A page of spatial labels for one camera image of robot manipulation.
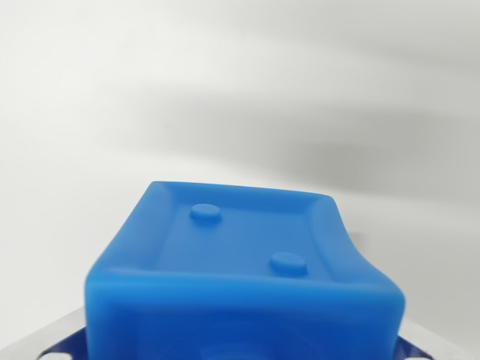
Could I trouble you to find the black silver gripper left finger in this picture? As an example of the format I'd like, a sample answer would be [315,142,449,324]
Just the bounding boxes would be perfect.
[13,305,89,360]

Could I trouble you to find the blue rubber cube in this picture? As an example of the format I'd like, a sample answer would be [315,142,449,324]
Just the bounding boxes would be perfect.
[83,180,407,360]

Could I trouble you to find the black silver gripper right finger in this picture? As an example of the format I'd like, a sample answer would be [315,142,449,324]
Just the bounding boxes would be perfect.
[389,325,438,360]

